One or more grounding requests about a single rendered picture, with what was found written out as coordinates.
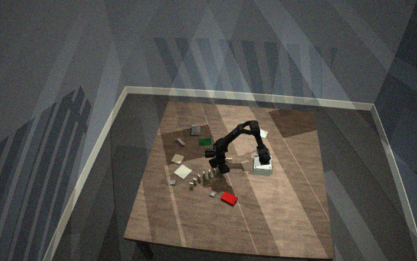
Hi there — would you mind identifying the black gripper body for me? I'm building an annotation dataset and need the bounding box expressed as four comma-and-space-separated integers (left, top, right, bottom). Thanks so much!
215, 155, 230, 174

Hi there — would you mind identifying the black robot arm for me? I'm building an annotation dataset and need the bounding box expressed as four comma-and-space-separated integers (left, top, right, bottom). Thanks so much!
205, 120, 271, 169

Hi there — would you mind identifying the red rectangular block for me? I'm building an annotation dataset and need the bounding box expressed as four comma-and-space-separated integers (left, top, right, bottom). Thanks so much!
221, 192, 238, 206

